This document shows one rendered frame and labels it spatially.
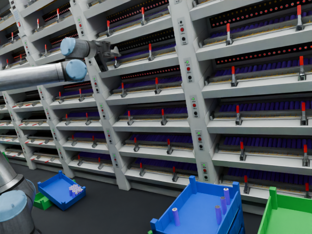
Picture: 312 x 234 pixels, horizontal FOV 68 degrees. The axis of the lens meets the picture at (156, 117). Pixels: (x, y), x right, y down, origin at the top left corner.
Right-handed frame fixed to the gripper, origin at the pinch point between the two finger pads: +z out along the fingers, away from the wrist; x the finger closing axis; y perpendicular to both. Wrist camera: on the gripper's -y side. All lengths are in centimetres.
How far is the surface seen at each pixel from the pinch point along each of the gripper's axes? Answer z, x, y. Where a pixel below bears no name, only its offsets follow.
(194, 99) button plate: 0, -50, -30
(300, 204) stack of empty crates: -23, -96, -66
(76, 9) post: -10.8, 21.0, 31.6
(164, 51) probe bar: 2.3, -32.9, -2.5
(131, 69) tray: -2.2, -12.1, -9.9
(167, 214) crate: -43, -58, -68
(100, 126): 4, 28, -44
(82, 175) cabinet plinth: 16, 74, -91
